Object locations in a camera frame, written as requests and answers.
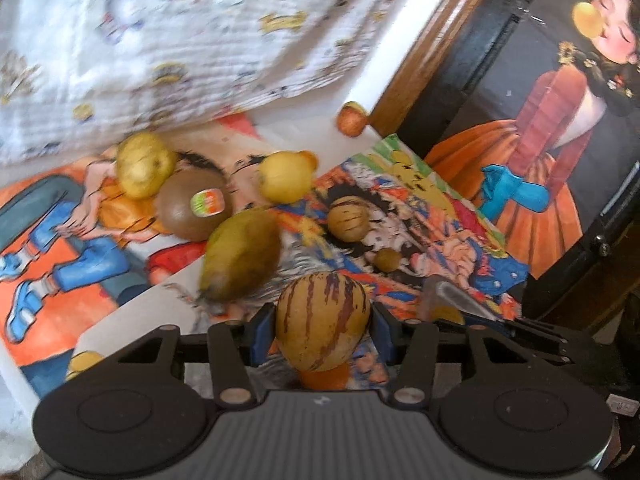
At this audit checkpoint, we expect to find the red apple at wall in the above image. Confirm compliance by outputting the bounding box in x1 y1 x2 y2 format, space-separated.
335 101 369 138

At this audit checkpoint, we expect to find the orange dress girl poster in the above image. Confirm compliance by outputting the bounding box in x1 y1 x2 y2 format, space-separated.
425 0 639 278

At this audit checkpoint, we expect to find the orange boy drawing sheet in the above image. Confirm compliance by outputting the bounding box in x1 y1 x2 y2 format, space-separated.
0 112 262 386

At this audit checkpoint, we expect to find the small orange mandarin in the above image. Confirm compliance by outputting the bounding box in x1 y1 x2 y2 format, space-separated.
298 362 350 391

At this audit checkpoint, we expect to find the tiny brown round fruit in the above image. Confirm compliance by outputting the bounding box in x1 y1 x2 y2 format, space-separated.
373 247 401 273

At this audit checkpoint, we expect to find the brown wooden door frame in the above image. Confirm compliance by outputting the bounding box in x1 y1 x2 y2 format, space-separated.
369 0 482 138

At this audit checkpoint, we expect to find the small striped brown fruit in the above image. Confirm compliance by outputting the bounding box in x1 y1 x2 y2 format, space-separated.
326 195 369 243

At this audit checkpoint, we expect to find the large striped pepino melon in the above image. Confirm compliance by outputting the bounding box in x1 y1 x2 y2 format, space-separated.
276 272 371 373

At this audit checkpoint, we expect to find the brown kiwi with sticker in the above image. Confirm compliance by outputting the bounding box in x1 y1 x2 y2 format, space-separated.
155 168 234 242

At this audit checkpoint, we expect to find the small orange behind lemon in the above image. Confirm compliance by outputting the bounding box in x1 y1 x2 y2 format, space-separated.
299 151 319 171

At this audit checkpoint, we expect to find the yellow bumpy quince fruit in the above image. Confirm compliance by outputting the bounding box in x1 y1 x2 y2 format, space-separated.
115 131 177 200

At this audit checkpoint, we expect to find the white cartoon print cloth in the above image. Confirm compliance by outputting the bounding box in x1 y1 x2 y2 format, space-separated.
1 0 396 164

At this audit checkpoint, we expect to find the colourful anime drawing sheet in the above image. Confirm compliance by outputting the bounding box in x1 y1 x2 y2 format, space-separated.
68 138 528 377

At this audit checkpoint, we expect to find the yellow lemon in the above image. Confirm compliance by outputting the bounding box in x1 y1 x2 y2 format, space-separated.
257 152 314 204

